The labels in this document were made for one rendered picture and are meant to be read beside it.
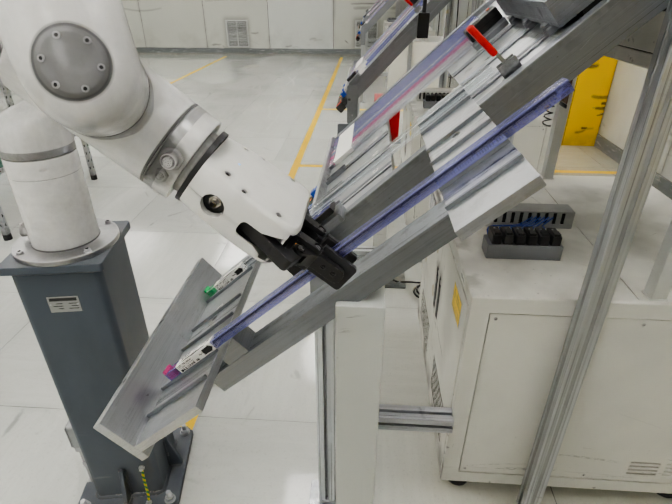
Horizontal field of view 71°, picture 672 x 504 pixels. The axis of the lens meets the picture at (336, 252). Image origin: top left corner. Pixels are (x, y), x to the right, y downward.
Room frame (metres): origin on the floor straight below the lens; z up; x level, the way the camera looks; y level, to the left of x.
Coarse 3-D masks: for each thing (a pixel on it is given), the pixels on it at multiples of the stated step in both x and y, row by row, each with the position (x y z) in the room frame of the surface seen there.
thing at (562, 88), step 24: (552, 96) 0.39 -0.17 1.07; (504, 120) 0.40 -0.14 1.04; (528, 120) 0.39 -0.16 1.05; (480, 144) 0.39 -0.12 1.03; (456, 168) 0.39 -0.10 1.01; (408, 192) 0.40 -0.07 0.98; (432, 192) 0.39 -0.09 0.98; (384, 216) 0.39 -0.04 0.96; (360, 240) 0.40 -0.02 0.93; (288, 288) 0.40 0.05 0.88; (264, 312) 0.40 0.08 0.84; (216, 336) 0.41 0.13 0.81
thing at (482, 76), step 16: (480, 80) 0.58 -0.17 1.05; (448, 96) 0.60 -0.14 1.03; (464, 96) 0.58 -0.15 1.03; (432, 112) 0.59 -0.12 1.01; (416, 128) 0.59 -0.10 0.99; (400, 144) 0.59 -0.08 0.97; (368, 160) 0.60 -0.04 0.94; (384, 160) 0.59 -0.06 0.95; (352, 176) 0.59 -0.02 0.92; (336, 192) 0.59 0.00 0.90; (320, 208) 0.59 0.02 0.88
